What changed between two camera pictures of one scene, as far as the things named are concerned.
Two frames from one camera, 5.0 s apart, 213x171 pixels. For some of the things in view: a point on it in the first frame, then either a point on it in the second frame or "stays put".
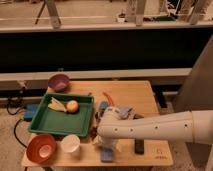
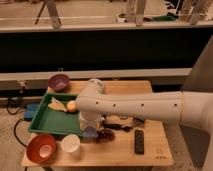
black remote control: (139, 146) stays put
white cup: (70, 143) stays put
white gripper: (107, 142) → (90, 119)
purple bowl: (58, 82) stays put
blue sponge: (107, 154) → (90, 132)
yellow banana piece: (55, 104) stays put
